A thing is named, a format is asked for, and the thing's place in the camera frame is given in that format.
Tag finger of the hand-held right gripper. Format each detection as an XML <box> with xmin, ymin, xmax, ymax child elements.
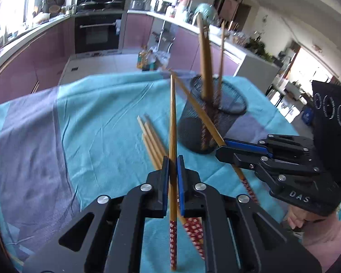
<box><xmin>224</xmin><ymin>134</ymin><xmax>316</xmax><ymax>160</ymax></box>
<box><xmin>215</xmin><ymin>146</ymin><xmax>327</xmax><ymax>190</ymax></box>

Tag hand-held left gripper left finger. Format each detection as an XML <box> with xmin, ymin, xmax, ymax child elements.
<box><xmin>23</xmin><ymin>156</ymin><xmax>171</xmax><ymax>273</ymax></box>

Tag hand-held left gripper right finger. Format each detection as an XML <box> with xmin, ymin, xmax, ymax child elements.
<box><xmin>177</xmin><ymin>154</ymin><xmax>321</xmax><ymax>273</ymax></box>

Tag bundle of bamboo chopsticks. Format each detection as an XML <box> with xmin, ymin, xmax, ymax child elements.
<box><xmin>136</xmin><ymin>114</ymin><xmax>206</xmax><ymax>260</ymax></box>

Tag black mesh holder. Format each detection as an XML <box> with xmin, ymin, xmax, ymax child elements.
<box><xmin>178</xmin><ymin>75</ymin><xmax>248</xmax><ymax>154</ymax></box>

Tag bamboo chopstick red patterned end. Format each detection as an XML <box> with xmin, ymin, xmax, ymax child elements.
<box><xmin>196</xmin><ymin>13</ymin><xmax>211</xmax><ymax>150</ymax></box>
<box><xmin>214</xmin><ymin>21</ymin><xmax>227</xmax><ymax>111</ymax></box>
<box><xmin>169</xmin><ymin>73</ymin><xmax>178</xmax><ymax>271</ymax></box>
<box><xmin>201</xmin><ymin>23</ymin><xmax>216</xmax><ymax>148</ymax></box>
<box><xmin>168</xmin><ymin>68</ymin><xmax>258</xmax><ymax>204</ymax></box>

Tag person's right hand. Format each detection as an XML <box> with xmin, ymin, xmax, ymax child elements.
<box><xmin>286</xmin><ymin>204</ymin><xmax>341</xmax><ymax>262</ymax></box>

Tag teal and grey tablecloth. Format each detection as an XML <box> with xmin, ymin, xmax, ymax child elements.
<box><xmin>0</xmin><ymin>72</ymin><xmax>300</xmax><ymax>265</ymax></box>

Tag pink peninsula base cabinet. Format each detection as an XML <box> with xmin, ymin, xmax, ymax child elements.
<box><xmin>168</xmin><ymin>25</ymin><xmax>242</xmax><ymax>77</ymax></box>

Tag yellow oil bottle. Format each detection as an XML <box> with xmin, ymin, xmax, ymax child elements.
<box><xmin>136</xmin><ymin>48</ymin><xmax>149</xmax><ymax>70</ymax></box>

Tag pink framed painting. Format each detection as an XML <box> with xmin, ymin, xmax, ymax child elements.
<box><xmin>220</xmin><ymin>0</ymin><xmax>242</xmax><ymax>30</ymax></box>

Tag green air fryer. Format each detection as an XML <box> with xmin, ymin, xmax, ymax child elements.
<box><xmin>195</xmin><ymin>3</ymin><xmax>216</xmax><ymax>25</ymax></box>

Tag narrow pink base cabinet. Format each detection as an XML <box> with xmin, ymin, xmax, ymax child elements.
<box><xmin>123</xmin><ymin>13</ymin><xmax>154</xmax><ymax>50</ymax></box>

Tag black built-in oven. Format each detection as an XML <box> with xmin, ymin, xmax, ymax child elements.
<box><xmin>74</xmin><ymin>14</ymin><xmax>123</xmax><ymax>54</ymax></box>

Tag long pink base cabinet run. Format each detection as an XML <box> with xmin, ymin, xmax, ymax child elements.
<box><xmin>0</xmin><ymin>14</ymin><xmax>76</xmax><ymax>97</ymax></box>

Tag white casserole pot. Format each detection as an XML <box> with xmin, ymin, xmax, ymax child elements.
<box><xmin>34</xmin><ymin>13</ymin><xmax>50</xmax><ymax>25</ymax></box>

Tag hanging pans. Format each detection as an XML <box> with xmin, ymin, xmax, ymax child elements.
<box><xmin>41</xmin><ymin>0</ymin><xmax>66</xmax><ymax>16</ymax></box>

